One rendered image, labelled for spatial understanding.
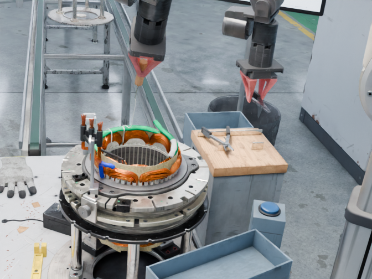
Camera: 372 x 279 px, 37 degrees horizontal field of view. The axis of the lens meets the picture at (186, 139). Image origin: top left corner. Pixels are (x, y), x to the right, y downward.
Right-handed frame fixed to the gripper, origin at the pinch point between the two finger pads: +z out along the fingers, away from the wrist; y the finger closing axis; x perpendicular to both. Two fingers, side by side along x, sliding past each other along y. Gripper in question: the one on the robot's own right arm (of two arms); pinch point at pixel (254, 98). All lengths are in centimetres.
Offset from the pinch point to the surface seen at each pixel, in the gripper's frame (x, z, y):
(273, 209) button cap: 27.3, 13.9, 4.4
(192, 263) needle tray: 41, 14, 27
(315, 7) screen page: -62, -7, -48
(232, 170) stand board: 12.4, 12.6, 8.8
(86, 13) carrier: -222, 40, 17
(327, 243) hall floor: -80, 120, -91
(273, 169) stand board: 12.5, 13.1, -1.9
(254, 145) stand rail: 4.5, 10.9, 0.2
